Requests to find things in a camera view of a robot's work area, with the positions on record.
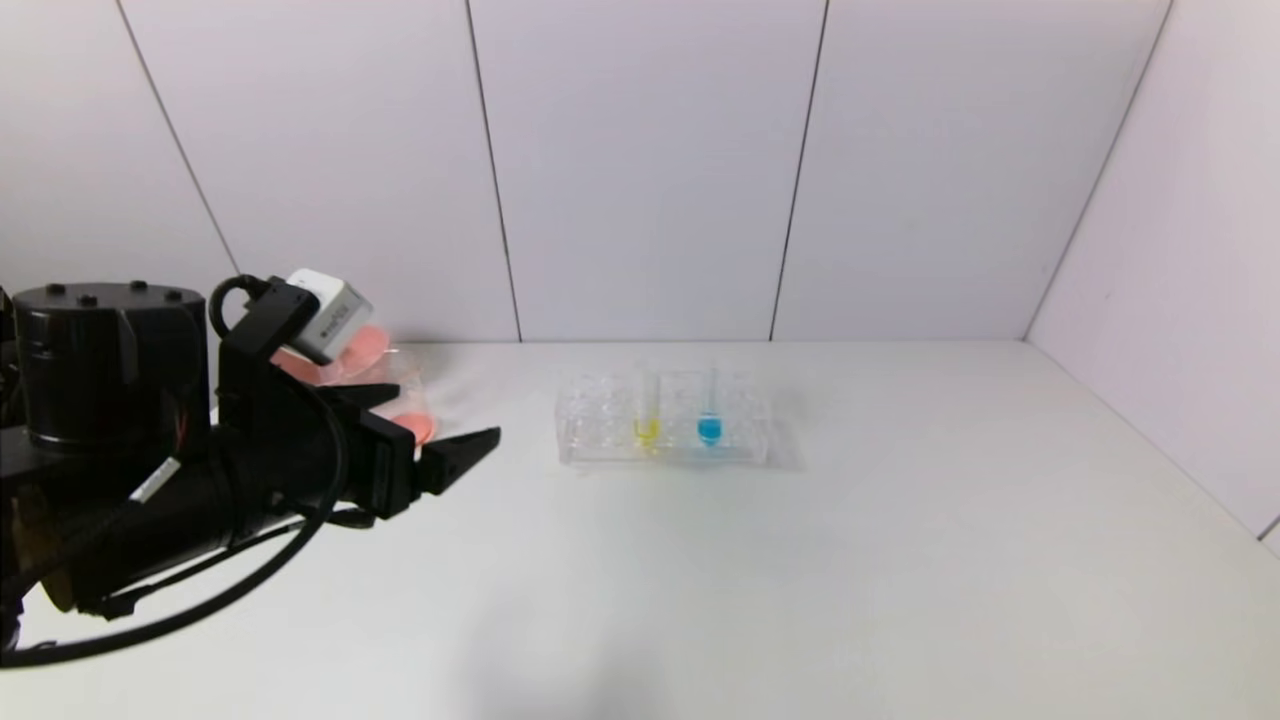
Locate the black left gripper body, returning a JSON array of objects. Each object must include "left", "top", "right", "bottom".
[{"left": 263, "top": 386, "right": 421, "bottom": 520}]

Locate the clear acrylic test tube rack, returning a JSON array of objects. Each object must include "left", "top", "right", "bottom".
[{"left": 555, "top": 365, "right": 771, "bottom": 466}]

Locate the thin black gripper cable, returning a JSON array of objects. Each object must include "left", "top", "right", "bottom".
[{"left": 100, "top": 505, "right": 376, "bottom": 616}]

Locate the black camera cable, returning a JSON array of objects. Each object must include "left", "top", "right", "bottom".
[{"left": 0, "top": 275, "right": 351, "bottom": 669}]

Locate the blue pigment test tube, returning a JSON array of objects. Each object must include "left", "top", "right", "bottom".
[{"left": 697, "top": 362, "right": 725, "bottom": 448}]

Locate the yellow pigment test tube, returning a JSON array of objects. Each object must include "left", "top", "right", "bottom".
[{"left": 632, "top": 365, "right": 663, "bottom": 453}]

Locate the pink plastic bowl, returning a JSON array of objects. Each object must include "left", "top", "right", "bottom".
[{"left": 272, "top": 322, "right": 393, "bottom": 387}]

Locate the clear glass beaker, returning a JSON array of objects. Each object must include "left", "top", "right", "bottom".
[{"left": 385, "top": 350, "right": 439, "bottom": 447}]

